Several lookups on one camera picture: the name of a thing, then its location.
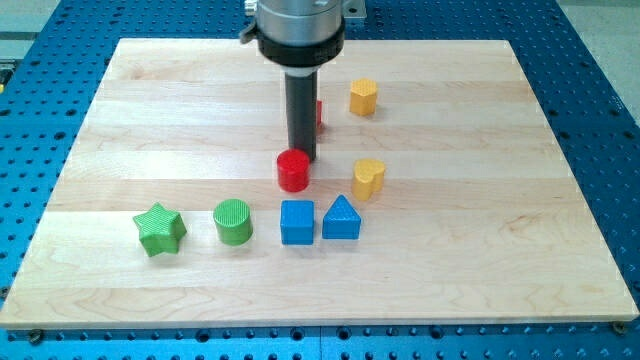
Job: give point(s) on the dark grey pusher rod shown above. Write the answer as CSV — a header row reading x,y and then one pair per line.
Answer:
x,y
301,112

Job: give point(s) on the red star block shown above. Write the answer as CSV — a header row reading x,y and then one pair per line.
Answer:
x,y
319,116

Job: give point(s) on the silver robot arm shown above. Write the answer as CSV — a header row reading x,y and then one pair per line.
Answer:
x,y
300,36

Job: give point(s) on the light wooden board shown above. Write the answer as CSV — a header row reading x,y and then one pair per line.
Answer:
x,y
480,219

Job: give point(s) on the green star block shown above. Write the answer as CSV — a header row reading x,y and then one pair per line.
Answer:
x,y
160,230

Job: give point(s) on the yellow hexagon block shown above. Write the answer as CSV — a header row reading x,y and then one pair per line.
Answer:
x,y
363,97

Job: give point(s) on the red cylinder block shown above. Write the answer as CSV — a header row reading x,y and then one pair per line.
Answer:
x,y
293,170

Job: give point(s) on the yellow heart block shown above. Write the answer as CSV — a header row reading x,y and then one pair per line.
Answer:
x,y
368,178

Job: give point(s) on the blue cube block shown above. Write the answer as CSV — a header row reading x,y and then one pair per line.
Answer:
x,y
297,222

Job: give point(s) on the blue triangle block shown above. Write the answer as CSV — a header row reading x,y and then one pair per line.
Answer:
x,y
341,221

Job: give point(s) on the green cylinder block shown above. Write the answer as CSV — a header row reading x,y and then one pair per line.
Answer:
x,y
232,218

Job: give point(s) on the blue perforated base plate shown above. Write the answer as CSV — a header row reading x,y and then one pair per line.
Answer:
x,y
581,59

